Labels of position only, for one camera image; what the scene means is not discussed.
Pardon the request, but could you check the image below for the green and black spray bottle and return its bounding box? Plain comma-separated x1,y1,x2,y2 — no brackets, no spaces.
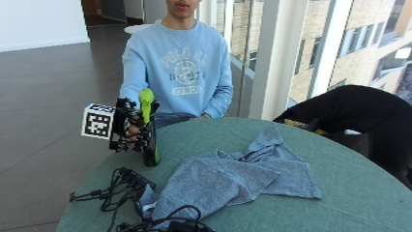
137,88,163,167

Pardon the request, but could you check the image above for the white marker cube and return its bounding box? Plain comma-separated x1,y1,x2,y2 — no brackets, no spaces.
80,102,116,141

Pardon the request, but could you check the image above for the the person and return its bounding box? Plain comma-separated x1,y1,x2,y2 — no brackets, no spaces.
119,0,235,130

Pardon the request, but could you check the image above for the grey towel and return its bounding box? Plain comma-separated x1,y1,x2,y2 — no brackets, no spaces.
137,126,323,223

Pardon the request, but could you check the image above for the white round table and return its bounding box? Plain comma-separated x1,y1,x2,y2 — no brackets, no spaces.
123,22,155,35

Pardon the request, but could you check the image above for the chair with yellow cushion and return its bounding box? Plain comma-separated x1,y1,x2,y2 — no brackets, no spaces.
281,118,329,136

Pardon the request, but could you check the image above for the black jacket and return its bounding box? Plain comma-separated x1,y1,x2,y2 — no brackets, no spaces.
272,84,412,191

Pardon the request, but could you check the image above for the black cable hub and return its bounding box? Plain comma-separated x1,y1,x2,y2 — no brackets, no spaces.
117,166,157,191

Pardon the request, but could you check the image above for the black cable bundle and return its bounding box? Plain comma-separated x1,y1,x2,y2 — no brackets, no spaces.
68,167,152,232

